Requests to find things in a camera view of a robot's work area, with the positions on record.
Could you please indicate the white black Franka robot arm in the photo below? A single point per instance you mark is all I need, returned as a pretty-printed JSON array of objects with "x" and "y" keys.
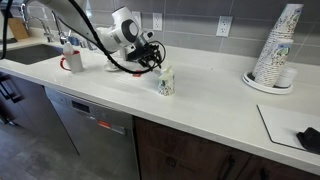
[{"x": 115, "y": 36}]

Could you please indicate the white rolled item in mug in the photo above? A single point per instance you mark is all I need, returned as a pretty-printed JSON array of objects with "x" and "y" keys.
[{"x": 68, "y": 49}]

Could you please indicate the blue sponge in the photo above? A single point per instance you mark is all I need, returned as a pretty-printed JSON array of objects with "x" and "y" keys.
[{"x": 74, "y": 40}]

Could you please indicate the white wall outlet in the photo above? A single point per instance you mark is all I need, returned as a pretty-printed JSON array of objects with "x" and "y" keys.
[
  {"x": 157, "y": 21},
  {"x": 224, "y": 26}
]

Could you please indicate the dark wood sink cabinet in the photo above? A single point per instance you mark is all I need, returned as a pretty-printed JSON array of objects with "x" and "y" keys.
[{"x": 33, "y": 116}]

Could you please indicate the white round tray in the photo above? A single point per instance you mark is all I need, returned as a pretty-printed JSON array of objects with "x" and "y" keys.
[{"x": 260, "y": 87}]

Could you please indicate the steel sink basin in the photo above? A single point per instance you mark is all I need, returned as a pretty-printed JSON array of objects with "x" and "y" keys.
[{"x": 33, "y": 54}]

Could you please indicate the short stack of paper cups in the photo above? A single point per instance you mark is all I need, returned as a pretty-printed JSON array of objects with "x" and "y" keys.
[{"x": 271, "y": 66}]

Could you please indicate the small black block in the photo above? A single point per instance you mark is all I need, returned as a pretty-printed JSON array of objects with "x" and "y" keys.
[{"x": 310, "y": 140}]

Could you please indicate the chrome sink faucet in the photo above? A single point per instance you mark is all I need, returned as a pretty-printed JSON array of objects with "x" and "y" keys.
[{"x": 45, "y": 28}]

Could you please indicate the slim chrome tap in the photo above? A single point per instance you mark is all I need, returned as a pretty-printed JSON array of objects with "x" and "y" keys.
[{"x": 61, "y": 33}]

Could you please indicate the white wall switch plate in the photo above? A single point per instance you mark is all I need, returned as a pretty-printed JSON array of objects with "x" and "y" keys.
[{"x": 137, "y": 18}]

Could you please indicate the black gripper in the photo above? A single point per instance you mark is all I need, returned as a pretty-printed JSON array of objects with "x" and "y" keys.
[{"x": 140, "y": 51}]

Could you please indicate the printed paper cup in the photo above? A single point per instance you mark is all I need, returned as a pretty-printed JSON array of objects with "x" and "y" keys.
[{"x": 166, "y": 86}]

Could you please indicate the tan wooden cutting board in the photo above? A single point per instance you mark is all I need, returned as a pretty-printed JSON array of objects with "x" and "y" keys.
[{"x": 18, "y": 29}]

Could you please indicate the small white espresso cup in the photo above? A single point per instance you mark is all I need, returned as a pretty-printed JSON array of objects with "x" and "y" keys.
[{"x": 112, "y": 64}]

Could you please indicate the stainless steel dishwasher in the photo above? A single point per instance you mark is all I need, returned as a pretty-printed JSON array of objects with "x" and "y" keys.
[{"x": 100, "y": 140}]

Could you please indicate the tall stack of paper cups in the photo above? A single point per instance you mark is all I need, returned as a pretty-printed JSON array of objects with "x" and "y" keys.
[{"x": 283, "y": 23}]

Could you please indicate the white flat board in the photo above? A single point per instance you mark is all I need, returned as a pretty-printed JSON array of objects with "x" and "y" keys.
[{"x": 283, "y": 123}]

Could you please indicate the small white lid stack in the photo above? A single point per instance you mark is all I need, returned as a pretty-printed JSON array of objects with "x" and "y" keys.
[{"x": 286, "y": 78}]

